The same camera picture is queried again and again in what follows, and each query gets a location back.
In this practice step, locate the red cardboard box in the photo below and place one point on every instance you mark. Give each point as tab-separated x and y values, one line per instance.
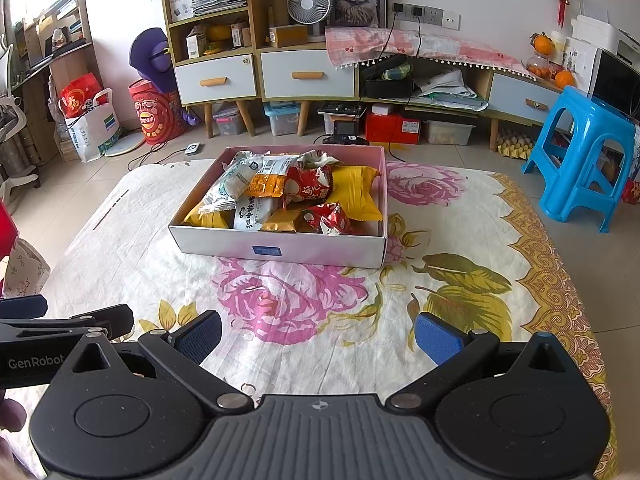
392	127

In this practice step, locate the glass jar of oranges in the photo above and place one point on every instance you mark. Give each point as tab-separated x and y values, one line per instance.
540	66

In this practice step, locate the white microwave oven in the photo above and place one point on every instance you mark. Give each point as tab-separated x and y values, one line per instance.
615	80

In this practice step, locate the white floor charger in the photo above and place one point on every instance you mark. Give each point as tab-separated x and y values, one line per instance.
193	149

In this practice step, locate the red gift bag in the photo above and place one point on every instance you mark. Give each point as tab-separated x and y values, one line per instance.
80	95

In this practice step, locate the red round gift drum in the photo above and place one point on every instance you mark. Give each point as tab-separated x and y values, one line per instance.
157	115

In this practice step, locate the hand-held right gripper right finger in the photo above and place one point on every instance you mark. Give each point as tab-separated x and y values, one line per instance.
440	335

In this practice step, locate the pink cherry-print cloth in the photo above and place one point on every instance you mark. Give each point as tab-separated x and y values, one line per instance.
450	50

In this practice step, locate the pile of papers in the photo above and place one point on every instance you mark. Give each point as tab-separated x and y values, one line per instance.
450	90

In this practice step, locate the black box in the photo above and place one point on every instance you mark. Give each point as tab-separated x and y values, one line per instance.
387	85

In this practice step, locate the person's left hand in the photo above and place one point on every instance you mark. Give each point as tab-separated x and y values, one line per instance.
11	415

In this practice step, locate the white shelf box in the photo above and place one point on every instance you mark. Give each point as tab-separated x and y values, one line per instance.
181	4

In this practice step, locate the wooden cabinet white drawer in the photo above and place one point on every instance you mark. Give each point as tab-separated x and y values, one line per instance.
307	75

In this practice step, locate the white round floor scale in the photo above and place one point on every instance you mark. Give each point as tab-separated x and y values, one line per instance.
125	146

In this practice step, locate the white shopping bag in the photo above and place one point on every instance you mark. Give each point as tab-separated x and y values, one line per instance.
92	130

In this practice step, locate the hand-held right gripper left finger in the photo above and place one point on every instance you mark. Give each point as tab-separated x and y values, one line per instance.
199	336

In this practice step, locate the tray of eggs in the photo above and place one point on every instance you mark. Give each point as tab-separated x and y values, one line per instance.
515	144

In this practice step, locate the blue plastic stool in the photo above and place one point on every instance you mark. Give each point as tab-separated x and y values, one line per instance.
585	130

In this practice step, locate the white blue long snack packet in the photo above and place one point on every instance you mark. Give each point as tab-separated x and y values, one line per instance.
227	185

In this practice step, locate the white snack packet bold lettering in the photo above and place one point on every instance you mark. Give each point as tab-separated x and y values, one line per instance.
317	159

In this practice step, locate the floral tablecloth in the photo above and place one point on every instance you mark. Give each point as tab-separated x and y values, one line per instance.
150	260

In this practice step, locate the clear storage bin blue lid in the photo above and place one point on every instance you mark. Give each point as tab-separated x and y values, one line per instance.
282	120

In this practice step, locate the floral seat cushion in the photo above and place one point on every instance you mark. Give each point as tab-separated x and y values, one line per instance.
22	270

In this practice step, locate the low wooden media stand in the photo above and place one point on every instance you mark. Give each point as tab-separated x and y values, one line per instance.
520	92

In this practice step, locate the white desk fan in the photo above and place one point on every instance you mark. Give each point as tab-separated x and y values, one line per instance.
309	5

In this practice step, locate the tall wooden shelf cabinet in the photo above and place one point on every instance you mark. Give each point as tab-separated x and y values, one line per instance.
215	80

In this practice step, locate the black keyboard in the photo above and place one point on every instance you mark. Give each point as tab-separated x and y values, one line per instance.
342	109

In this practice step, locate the orange fruit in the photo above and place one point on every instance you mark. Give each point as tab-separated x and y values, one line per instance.
565	78
542	44

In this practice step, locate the pink-lined cardboard box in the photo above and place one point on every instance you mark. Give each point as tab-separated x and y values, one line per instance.
300	252

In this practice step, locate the white office chair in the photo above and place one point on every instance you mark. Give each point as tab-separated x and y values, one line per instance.
15	150

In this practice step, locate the clear bin white lid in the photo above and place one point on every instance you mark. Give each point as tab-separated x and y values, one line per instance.
450	132

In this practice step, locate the purple plush toy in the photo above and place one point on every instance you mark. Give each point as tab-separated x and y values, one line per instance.
152	57

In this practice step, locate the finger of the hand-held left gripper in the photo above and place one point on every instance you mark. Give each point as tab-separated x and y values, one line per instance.
22	306
110	320

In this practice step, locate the large yellow snack packet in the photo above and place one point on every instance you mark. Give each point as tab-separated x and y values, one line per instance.
207	220
357	192

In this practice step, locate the wooden desk shelf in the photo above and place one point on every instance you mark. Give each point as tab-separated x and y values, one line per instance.
55	35

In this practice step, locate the wall socket row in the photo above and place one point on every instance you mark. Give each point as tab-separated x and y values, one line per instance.
425	15

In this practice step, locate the small black screen device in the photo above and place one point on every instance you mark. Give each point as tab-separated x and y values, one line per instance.
345	129

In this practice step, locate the red chair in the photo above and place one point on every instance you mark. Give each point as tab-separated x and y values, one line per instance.
6	230

